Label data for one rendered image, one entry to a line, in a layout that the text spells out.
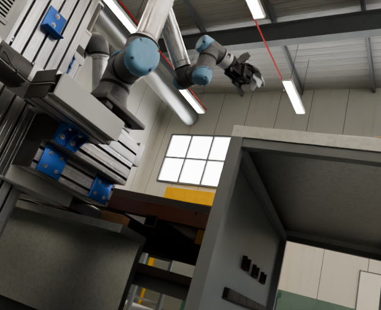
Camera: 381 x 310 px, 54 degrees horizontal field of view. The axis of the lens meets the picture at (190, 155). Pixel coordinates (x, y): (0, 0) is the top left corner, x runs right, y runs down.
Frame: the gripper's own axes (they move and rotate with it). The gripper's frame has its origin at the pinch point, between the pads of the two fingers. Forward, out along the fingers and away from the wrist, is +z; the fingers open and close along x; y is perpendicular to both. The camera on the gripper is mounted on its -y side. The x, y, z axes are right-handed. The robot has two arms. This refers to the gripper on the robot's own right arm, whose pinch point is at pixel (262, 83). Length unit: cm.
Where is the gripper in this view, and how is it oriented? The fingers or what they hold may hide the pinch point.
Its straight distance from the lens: 171.0
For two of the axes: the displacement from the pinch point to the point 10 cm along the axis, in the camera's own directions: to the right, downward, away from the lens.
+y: -2.0, 8.7, -4.5
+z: 7.8, 4.2, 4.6
